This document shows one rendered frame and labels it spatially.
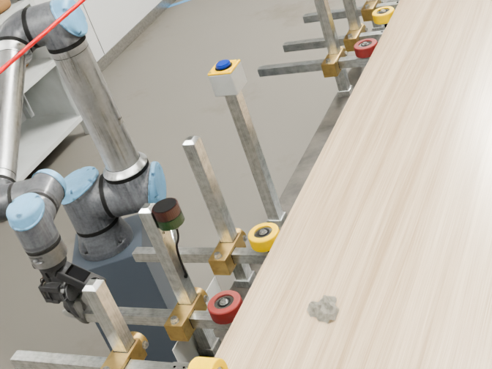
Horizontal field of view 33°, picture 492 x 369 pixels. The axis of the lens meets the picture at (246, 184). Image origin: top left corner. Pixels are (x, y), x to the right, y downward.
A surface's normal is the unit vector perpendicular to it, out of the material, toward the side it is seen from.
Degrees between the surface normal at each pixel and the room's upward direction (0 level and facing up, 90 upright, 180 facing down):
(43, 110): 90
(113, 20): 90
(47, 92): 90
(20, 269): 0
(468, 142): 0
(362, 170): 0
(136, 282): 90
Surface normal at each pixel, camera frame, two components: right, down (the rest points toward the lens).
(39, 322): -0.29, -0.81
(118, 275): 0.11, 0.50
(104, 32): 0.88, -0.01
